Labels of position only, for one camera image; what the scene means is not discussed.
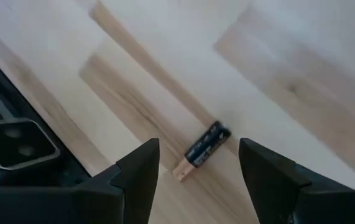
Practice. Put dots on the black aluminium table frame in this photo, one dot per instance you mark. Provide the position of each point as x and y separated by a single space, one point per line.
15 143

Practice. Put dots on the copper-top black battery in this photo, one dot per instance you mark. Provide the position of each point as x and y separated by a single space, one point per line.
208 144

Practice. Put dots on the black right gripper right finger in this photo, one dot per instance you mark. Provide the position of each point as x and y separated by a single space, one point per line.
273 186

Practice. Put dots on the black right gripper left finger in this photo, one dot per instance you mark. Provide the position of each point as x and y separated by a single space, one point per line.
133 186

